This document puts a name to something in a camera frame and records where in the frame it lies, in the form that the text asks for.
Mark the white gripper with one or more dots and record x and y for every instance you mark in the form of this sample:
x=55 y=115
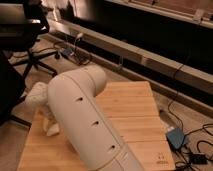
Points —
x=48 y=118

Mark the white sponge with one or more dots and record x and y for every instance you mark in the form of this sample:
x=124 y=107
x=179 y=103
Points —
x=50 y=127

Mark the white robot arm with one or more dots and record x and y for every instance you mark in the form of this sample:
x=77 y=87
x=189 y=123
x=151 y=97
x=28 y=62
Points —
x=68 y=99

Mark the blue box on floor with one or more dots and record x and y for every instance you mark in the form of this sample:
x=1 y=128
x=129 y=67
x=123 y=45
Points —
x=66 y=53

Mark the black office chair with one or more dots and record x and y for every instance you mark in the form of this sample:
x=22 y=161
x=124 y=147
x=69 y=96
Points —
x=21 y=22

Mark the blue device on floor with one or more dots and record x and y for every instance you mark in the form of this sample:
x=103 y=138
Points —
x=176 y=138

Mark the black power adapter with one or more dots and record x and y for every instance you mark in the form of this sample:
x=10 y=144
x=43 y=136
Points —
x=198 y=159

